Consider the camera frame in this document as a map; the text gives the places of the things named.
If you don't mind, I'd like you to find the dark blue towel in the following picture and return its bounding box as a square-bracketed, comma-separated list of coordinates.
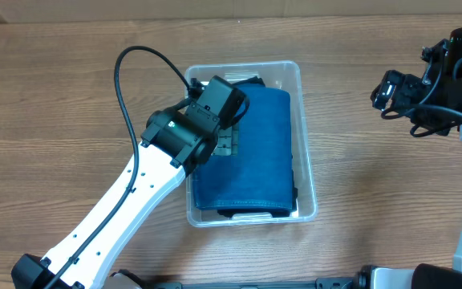
[192, 83, 295, 217]

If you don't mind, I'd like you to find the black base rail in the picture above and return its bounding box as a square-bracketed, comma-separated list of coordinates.
[110, 271, 356, 289]

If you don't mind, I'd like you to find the clear plastic container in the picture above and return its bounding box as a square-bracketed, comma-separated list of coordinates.
[184, 60, 318, 228]

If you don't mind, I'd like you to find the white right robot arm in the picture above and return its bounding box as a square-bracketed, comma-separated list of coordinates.
[348, 27, 462, 288]

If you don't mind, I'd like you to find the black cloth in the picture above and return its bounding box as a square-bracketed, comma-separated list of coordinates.
[217, 187, 298, 218]
[234, 76, 265, 86]

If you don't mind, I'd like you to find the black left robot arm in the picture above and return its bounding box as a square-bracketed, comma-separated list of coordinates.
[11, 76, 249, 288]

